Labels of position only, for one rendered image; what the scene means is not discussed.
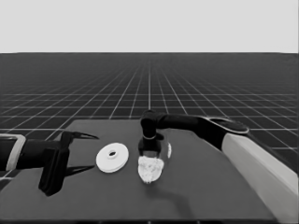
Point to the white round pinned carrier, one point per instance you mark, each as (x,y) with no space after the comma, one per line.
(156,175)

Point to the large thick white disc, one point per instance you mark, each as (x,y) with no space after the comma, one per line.
(106,163)

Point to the small thin T-shaped piece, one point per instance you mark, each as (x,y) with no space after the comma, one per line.
(169,151)

